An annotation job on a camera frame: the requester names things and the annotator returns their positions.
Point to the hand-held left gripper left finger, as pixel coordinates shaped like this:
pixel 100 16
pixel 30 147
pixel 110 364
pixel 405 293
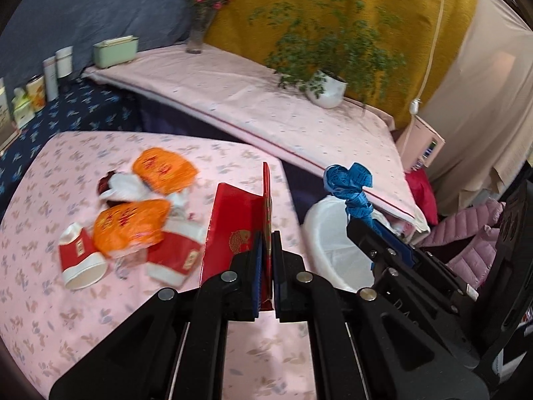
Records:
pixel 256 277

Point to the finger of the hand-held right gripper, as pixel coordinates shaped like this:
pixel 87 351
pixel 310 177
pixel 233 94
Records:
pixel 366 246
pixel 395 243

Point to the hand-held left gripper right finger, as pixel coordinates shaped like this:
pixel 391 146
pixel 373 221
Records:
pixel 277 277

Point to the white lined waste bin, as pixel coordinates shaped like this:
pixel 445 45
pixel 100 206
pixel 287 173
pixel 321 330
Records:
pixel 333 241

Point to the red gift envelope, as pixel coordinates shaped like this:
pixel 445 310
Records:
pixel 233 225

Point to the blue tape measure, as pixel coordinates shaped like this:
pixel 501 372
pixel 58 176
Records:
pixel 345 179

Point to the orange printed wrapper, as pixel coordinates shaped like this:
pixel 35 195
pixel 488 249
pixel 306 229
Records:
pixel 125 225
pixel 164 171

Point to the dark red velvet scrunchie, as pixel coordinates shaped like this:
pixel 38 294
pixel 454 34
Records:
pixel 106 183

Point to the pink puffer jacket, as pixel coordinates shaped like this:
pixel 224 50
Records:
pixel 466 233

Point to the red cloth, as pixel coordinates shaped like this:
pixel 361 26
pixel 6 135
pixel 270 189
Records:
pixel 422 196

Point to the red white crumpled packet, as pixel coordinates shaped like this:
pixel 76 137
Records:
pixel 179 254

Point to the pink box device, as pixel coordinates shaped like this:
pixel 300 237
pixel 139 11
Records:
pixel 418 137

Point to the clear plastic wrap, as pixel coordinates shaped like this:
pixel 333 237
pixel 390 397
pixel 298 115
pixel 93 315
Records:
pixel 129 264

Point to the beige curtain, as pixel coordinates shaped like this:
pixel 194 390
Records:
pixel 479 112

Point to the white plastic bag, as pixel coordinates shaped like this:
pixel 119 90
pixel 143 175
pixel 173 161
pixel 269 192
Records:
pixel 127 187

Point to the green plant in white pot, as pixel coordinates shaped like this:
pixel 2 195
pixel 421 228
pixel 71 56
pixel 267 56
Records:
pixel 329 89

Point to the pink dotted sheet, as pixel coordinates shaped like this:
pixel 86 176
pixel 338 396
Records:
pixel 250 104

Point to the red and white paper cup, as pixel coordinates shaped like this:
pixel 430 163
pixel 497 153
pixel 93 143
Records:
pixel 77 250

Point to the navy floral cloth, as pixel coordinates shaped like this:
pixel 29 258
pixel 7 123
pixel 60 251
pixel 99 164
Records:
pixel 83 108

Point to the glass vase with pink flowers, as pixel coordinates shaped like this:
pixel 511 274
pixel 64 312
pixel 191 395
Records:
pixel 200 29

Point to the pale green tissue box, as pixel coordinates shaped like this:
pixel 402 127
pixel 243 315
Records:
pixel 114 52

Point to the white tube bottle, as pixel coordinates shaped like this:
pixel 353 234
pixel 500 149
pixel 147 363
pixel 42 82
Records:
pixel 51 79

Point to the yellow patterned canister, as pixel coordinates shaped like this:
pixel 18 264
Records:
pixel 35 93

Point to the white jar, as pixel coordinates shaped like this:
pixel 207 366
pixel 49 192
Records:
pixel 64 62

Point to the green tissue pack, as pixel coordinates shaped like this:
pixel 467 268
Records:
pixel 23 108

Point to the white printed sign card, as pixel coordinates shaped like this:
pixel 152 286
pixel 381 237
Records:
pixel 4 108

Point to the grey blue backdrop cloth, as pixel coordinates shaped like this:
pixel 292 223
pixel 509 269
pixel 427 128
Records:
pixel 104 4

